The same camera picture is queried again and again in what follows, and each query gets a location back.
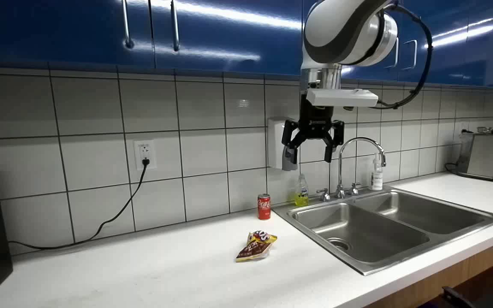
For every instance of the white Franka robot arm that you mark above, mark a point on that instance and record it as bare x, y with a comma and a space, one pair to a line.
337, 27

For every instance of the chrome gooseneck faucet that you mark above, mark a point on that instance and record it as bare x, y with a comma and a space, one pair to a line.
366, 138

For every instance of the silver toaster appliance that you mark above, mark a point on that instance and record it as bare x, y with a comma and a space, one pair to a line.
488, 154

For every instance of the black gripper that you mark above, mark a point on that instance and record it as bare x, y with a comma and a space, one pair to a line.
315, 116

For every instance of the white wall soap dispenser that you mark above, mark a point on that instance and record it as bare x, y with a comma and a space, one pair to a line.
274, 142

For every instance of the round metal sink drain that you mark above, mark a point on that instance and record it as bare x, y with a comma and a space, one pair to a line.
337, 244

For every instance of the black chair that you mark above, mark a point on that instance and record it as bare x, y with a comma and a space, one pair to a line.
486, 296

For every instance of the yellow dish soap bottle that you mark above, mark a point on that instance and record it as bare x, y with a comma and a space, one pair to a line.
300, 196

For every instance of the stainless steel double sink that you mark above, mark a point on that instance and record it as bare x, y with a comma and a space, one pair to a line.
418, 214

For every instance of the white wall power outlet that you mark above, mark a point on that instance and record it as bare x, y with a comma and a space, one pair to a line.
145, 152

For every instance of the red soda can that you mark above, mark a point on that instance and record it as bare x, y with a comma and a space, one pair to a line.
264, 205

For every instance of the yellow brown chips packet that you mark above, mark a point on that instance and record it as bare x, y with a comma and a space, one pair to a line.
255, 246

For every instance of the blue glossy wall cabinets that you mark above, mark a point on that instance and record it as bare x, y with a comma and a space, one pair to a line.
229, 34

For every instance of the small white bottle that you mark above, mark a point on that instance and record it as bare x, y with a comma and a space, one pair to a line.
377, 179

